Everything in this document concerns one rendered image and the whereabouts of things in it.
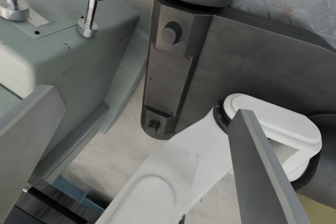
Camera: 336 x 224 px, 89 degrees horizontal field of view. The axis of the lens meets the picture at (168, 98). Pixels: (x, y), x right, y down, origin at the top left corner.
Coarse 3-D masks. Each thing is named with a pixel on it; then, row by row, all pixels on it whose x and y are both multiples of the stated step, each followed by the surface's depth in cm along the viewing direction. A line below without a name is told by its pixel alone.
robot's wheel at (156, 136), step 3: (141, 123) 74; (141, 126) 75; (144, 129) 73; (147, 132) 72; (174, 132) 72; (150, 135) 72; (153, 135) 71; (156, 135) 71; (159, 135) 71; (162, 135) 70; (165, 135) 71; (168, 135) 71; (171, 135) 72; (156, 138) 72; (159, 138) 72; (162, 138) 72; (165, 138) 72; (168, 138) 73
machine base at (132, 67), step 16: (144, 16) 101; (144, 32) 91; (128, 48) 99; (144, 48) 95; (128, 64) 106; (144, 64) 103; (112, 80) 119; (128, 80) 114; (112, 96) 130; (128, 96) 136; (112, 112) 142
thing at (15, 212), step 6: (12, 210) 53; (18, 210) 54; (12, 216) 53; (18, 216) 53; (24, 216) 54; (30, 216) 55; (6, 222) 51; (12, 222) 52; (18, 222) 53; (24, 222) 53; (30, 222) 54; (36, 222) 55; (42, 222) 56
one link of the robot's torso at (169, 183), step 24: (216, 120) 39; (168, 144) 32; (192, 144) 33; (216, 144) 34; (144, 168) 24; (168, 168) 26; (192, 168) 28; (216, 168) 30; (120, 192) 22; (144, 192) 21; (168, 192) 22; (192, 192) 27; (120, 216) 19; (144, 216) 19; (168, 216) 20
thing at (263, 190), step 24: (240, 120) 9; (240, 144) 9; (264, 144) 7; (240, 168) 8; (264, 168) 7; (240, 192) 8; (264, 192) 6; (288, 192) 6; (240, 216) 8; (264, 216) 6; (288, 216) 5
